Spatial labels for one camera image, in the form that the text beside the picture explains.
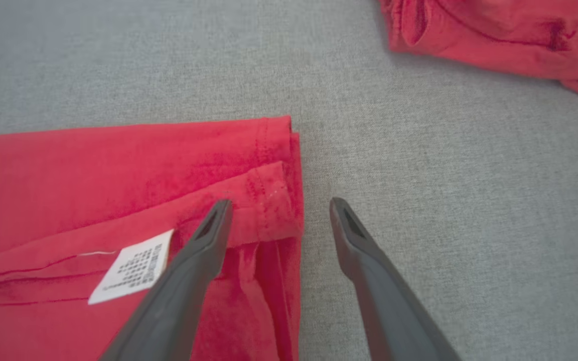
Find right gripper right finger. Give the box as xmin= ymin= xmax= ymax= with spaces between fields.
xmin=330 ymin=197 xmax=463 ymax=361

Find red shorts white side stripe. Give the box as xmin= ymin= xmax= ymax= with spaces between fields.
xmin=379 ymin=0 xmax=578 ymax=96

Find red basketball jersey white sleeves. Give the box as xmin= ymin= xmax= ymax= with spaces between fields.
xmin=0 ymin=116 xmax=304 ymax=361

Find grey fabric sofa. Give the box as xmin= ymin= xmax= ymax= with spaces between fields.
xmin=0 ymin=0 xmax=578 ymax=361

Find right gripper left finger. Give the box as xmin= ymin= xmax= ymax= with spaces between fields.
xmin=99 ymin=199 xmax=233 ymax=361

